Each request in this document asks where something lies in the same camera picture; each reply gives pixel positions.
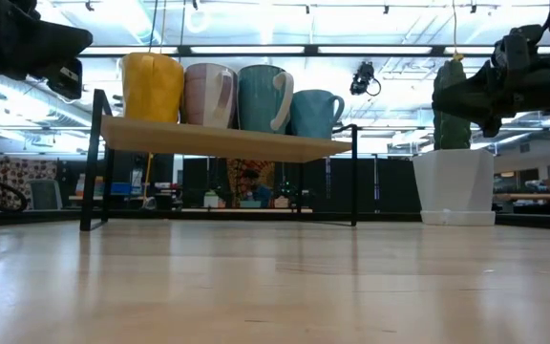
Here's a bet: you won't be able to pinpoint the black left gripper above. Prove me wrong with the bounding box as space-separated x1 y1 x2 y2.
0 0 95 100

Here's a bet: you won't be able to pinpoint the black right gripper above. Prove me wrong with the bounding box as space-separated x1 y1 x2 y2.
432 60 550 139

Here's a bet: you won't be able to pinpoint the yellow mug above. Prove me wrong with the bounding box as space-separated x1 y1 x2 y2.
120 51 185 124

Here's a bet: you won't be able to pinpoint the purple mug white handle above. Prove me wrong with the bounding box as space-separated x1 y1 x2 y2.
180 62 238 129

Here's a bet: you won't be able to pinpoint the light blue faceted mug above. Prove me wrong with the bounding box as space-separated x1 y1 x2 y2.
289 89 346 140

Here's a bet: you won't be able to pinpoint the white mug front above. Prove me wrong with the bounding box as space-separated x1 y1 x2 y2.
236 64 295 135

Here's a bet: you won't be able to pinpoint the white hexagonal plant pot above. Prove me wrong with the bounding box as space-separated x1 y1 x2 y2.
412 147 497 226

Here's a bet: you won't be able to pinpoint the wooden background table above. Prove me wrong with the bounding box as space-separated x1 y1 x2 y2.
494 190 550 203

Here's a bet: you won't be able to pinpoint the floral patterned panel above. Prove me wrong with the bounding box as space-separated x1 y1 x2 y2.
0 156 59 211

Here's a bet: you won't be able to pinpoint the grey chair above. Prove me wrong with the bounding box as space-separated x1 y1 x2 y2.
29 179 64 211

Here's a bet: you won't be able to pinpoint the yellow pole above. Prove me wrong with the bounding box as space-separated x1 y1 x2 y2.
141 151 156 209

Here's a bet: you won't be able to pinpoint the wooden shelf black metal legs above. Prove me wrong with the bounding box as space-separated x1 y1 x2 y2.
79 88 360 233

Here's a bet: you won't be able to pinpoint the orange patterned cloth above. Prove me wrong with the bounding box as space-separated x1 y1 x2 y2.
226 159 276 202

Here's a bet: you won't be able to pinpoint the person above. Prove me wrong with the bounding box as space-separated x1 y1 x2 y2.
242 166 274 209

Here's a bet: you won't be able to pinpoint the yellow hanging cord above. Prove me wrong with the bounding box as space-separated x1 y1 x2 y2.
451 0 465 62

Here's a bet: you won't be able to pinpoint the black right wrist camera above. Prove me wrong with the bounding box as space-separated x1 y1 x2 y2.
493 24 546 73

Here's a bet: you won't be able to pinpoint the black hanging camera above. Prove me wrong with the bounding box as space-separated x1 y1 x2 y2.
349 60 382 97

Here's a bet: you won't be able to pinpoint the black aluminium table frame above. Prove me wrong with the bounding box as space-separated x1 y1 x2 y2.
0 205 550 233

